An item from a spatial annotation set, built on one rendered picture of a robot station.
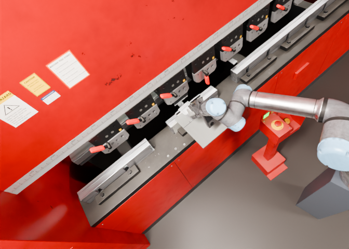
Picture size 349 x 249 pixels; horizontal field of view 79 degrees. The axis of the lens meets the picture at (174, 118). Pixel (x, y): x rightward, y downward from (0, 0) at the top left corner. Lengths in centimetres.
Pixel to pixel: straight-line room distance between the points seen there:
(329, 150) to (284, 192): 134
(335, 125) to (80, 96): 90
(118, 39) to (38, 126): 41
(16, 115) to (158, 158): 80
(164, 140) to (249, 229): 111
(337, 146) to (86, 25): 87
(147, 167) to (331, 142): 94
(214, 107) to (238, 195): 134
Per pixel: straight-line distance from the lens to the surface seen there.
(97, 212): 142
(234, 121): 94
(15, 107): 82
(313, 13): 198
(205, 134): 120
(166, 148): 136
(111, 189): 138
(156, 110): 109
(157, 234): 218
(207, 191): 213
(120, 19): 78
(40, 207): 119
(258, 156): 210
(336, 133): 88
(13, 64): 75
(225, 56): 124
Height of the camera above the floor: 207
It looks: 56 degrees down
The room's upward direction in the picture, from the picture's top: 25 degrees counter-clockwise
